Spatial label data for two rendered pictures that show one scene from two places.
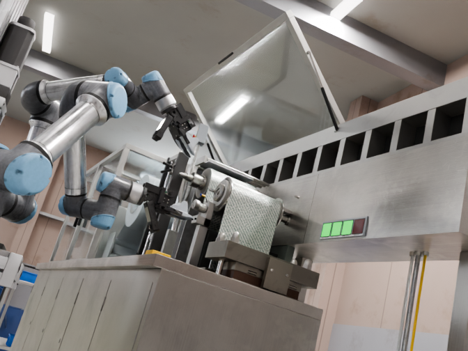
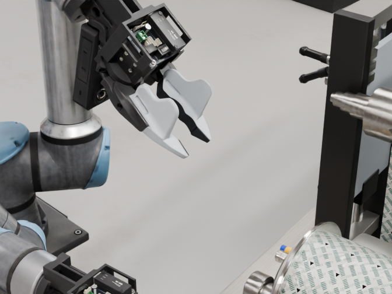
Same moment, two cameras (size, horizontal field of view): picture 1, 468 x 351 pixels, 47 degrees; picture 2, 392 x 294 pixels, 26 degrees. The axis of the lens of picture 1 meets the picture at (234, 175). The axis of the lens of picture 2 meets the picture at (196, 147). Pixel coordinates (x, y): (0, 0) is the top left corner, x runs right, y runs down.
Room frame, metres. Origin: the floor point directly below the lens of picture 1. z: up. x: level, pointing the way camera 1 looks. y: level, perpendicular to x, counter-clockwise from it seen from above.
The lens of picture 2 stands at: (1.67, -0.53, 1.85)
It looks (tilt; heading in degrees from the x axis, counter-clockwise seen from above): 32 degrees down; 61
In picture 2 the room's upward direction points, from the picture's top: straight up
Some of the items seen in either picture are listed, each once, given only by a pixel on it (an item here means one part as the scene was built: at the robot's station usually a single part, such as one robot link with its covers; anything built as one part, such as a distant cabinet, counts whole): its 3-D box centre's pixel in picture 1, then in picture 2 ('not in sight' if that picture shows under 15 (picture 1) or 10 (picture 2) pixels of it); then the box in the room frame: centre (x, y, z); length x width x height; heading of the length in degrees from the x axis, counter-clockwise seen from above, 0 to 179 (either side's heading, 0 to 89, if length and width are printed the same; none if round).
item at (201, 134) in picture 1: (200, 134); not in sight; (2.63, 0.23, 1.66); 0.07 x 0.07 x 0.10; 9
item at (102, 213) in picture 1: (101, 212); not in sight; (1.89, 0.41, 1.01); 0.11 x 0.08 x 0.11; 66
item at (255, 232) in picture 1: (246, 236); not in sight; (2.10, -0.11, 1.11); 0.23 x 0.01 x 0.18; 114
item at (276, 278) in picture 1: (277, 276); not in sight; (1.93, -0.24, 0.97); 0.10 x 0.03 x 0.11; 114
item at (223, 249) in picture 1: (262, 265); not in sight; (2.01, -0.19, 1.00); 0.40 x 0.16 x 0.06; 114
